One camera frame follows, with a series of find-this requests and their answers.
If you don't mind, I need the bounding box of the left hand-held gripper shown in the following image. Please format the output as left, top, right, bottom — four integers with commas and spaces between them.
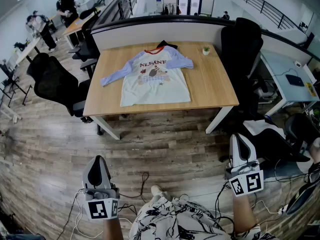
82, 155, 120, 221

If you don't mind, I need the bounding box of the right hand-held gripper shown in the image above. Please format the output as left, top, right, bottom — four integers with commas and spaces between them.
225, 133, 265, 197

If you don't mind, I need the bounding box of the white blue raglan t-shirt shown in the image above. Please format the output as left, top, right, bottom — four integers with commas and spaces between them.
100, 45, 195, 108

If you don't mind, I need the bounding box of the person's left forearm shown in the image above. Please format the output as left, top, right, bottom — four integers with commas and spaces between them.
102, 217, 125, 240

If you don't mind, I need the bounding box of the person's right forearm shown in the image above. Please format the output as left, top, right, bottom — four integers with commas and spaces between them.
232, 195, 258, 235

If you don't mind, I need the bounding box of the person's black-and-white patterned shirt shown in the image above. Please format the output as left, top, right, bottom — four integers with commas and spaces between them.
128, 196, 278, 240

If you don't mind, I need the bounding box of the white cloth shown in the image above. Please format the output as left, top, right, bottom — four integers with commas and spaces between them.
242, 119, 286, 139

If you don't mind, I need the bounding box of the black office chair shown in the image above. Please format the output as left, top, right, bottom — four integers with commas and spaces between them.
26, 52, 92, 124
238, 118, 311, 164
68, 10, 101, 79
221, 17, 268, 125

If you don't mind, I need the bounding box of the white table leg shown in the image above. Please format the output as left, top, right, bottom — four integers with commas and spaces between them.
91, 115, 121, 141
205, 105, 234, 134

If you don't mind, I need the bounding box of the person's light shoe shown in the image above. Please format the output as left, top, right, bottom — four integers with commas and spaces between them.
150, 185, 171, 203

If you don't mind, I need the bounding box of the black flat box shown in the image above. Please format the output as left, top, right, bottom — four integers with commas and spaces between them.
285, 74, 305, 87

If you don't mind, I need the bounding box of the yellow packet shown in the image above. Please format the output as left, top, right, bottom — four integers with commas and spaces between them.
304, 81, 316, 96

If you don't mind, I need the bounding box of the light blue desk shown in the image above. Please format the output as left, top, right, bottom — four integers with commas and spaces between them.
259, 49, 320, 117

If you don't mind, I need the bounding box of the black cloth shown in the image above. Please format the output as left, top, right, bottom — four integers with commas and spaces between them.
156, 40, 178, 50

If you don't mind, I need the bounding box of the white background table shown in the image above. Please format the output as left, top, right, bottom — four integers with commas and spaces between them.
14, 36, 42, 65

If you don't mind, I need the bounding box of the white desk partition black rim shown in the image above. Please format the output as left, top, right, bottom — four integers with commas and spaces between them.
91, 15, 320, 65

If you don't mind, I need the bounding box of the black metal railing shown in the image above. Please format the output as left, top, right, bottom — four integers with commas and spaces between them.
98, 0, 143, 25
234, 0, 301, 30

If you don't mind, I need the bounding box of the wooden background table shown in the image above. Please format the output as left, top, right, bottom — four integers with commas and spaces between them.
62, 7, 101, 47

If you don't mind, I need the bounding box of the glass double door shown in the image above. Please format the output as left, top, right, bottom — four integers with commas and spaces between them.
177, 0, 203, 16

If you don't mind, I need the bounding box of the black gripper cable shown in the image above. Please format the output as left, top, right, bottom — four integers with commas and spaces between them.
214, 181, 235, 232

